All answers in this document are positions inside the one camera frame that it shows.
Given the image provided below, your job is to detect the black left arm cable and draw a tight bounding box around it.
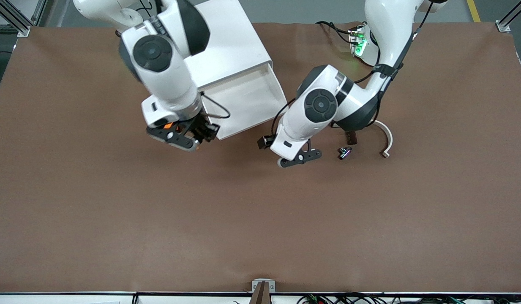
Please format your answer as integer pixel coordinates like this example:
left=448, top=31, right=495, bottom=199
left=271, top=0, right=436, bottom=138

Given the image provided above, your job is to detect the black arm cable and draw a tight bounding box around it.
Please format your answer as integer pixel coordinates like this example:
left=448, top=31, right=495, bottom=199
left=271, top=0, right=436, bottom=138
left=200, top=91, right=231, bottom=119

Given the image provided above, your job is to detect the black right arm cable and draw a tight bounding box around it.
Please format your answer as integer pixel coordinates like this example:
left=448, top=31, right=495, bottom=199
left=200, top=91, right=231, bottom=119

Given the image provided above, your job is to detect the white half-ring pipe clamp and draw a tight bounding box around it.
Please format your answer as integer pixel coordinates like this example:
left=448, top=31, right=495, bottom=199
left=370, top=120, right=393, bottom=159

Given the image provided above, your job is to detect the black base cable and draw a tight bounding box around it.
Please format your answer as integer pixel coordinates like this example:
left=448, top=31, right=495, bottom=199
left=316, top=20, right=358, bottom=45

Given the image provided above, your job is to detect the aluminium table edge bracket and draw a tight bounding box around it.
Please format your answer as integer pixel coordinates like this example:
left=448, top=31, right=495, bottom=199
left=251, top=279, right=276, bottom=293

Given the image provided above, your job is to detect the brown wedge post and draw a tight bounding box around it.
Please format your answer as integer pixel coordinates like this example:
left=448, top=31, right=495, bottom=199
left=248, top=282, right=271, bottom=304

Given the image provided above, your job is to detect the black cable bundle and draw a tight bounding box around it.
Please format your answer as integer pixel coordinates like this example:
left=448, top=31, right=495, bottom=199
left=297, top=293, right=521, bottom=304

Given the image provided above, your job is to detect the aluminium frame post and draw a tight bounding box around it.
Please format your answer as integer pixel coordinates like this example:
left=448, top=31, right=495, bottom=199
left=495, top=0, right=521, bottom=33
left=0, top=0, right=45, bottom=38

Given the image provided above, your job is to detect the white table edge rail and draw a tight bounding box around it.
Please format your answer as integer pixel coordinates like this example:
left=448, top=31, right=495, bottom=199
left=0, top=291, right=521, bottom=304

